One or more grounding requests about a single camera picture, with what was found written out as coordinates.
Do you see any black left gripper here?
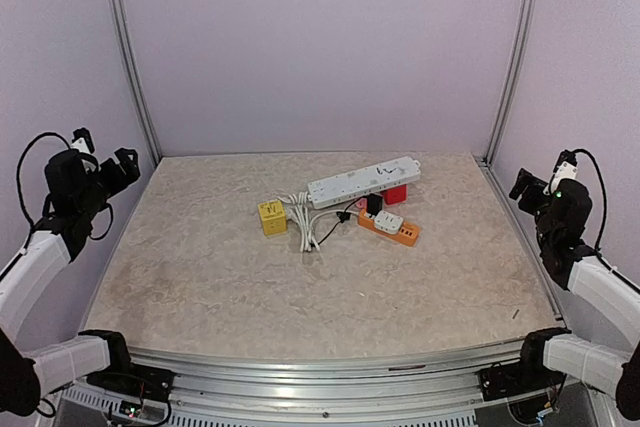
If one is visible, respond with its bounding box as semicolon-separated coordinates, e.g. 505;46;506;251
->
77;147;139;218

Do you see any orange power strip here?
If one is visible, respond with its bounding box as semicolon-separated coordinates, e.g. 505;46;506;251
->
358;209;421;247

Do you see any white plug adapter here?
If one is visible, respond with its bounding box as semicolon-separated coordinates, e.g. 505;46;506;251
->
374;210;404;235

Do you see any black plug with cable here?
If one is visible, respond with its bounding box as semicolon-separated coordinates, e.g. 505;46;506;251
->
308;194;384;251

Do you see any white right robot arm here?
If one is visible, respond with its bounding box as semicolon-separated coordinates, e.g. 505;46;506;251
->
509;149;639;421

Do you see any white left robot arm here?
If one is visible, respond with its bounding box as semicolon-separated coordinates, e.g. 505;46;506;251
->
1;128;140;417

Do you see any red cube socket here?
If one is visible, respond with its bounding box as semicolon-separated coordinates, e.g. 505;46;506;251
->
381;184;408;205

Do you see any yellow cube socket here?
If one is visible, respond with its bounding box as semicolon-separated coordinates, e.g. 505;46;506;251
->
258;200;287;236

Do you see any long white power strip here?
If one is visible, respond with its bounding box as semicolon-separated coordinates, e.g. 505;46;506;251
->
307;156;421;210

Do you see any small circuit board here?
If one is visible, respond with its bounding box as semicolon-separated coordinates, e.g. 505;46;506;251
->
106;400;145;421

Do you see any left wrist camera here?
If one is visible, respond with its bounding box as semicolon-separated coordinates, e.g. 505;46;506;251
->
71;127;95;155

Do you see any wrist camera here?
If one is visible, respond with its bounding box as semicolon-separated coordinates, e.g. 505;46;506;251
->
546;150;578;195
71;127;95;155

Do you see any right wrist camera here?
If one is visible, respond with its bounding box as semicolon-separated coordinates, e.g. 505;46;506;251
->
546;150;578;195

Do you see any white bundled cable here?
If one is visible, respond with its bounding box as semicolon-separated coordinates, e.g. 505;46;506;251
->
275;191;351;253

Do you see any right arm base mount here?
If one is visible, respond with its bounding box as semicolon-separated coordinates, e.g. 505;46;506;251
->
478;362;565;401

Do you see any left aluminium corner post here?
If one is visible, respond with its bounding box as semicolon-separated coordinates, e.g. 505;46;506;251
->
108;0;163;167

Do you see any aluminium corner post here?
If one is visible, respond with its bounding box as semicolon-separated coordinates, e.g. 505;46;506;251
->
479;0;536;170
108;0;163;167

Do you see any aluminium front rail frame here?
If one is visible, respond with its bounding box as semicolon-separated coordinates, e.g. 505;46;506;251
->
55;341;619;426

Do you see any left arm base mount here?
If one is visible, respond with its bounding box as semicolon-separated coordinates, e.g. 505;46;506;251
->
86;364;176;403

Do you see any right aluminium corner post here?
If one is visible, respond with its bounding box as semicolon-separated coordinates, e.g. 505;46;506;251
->
479;0;536;170

